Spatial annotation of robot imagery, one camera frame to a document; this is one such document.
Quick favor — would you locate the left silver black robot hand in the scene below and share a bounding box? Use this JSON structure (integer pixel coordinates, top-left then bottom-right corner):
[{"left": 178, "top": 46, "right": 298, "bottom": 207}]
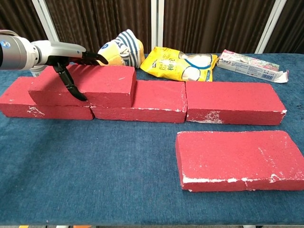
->
[{"left": 30, "top": 39, "right": 109, "bottom": 102}]

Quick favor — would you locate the red foam block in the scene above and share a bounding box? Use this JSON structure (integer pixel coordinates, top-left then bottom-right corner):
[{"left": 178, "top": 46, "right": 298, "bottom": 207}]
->
[
  {"left": 185, "top": 81, "right": 287, "bottom": 126},
  {"left": 0, "top": 76, "right": 95, "bottom": 121},
  {"left": 28, "top": 64, "right": 137, "bottom": 108},
  {"left": 90, "top": 80, "right": 187, "bottom": 124},
  {"left": 175, "top": 130, "right": 304, "bottom": 192}
]

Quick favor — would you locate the small white jar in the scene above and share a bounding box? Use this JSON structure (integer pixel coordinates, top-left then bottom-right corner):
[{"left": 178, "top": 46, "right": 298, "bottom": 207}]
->
[{"left": 30, "top": 65, "right": 46, "bottom": 78}]

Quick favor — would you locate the brown curtain panel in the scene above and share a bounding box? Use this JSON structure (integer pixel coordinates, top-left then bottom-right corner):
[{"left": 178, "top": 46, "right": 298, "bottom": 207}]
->
[
  {"left": 45, "top": 0, "right": 152, "bottom": 54},
  {"left": 265, "top": 0, "right": 304, "bottom": 54},
  {"left": 0, "top": 0, "right": 53, "bottom": 57},
  {"left": 162, "top": 0, "right": 276, "bottom": 54}
]

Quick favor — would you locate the yellow plush toy striped hat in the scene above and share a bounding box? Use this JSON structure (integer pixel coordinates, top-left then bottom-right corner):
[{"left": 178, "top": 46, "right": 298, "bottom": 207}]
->
[{"left": 97, "top": 28, "right": 146, "bottom": 69}]

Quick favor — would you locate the yellow snack bag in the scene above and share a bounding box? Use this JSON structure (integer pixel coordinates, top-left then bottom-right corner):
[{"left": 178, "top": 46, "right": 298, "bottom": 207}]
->
[{"left": 140, "top": 46, "right": 219, "bottom": 83}]

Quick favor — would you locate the blue table cloth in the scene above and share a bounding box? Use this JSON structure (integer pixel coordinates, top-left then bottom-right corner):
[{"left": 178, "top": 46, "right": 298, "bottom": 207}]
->
[{"left": 0, "top": 52, "right": 304, "bottom": 226}]

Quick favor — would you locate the toothpaste box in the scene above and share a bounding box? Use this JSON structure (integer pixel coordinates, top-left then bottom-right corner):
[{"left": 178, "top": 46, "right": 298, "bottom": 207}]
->
[{"left": 216, "top": 49, "right": 290, "bottom": 84}]

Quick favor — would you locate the white partition post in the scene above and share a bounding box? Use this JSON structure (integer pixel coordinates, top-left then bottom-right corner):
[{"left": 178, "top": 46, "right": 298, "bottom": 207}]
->
[
  {"left": 150, "top": 0, "right": 165, "bottom": 55},
  {"left": 255, "top": 0, "right": 288, "bottom": 54},
  {"left": 31, "top": 0, "right": 65, "bottom": 54}
]

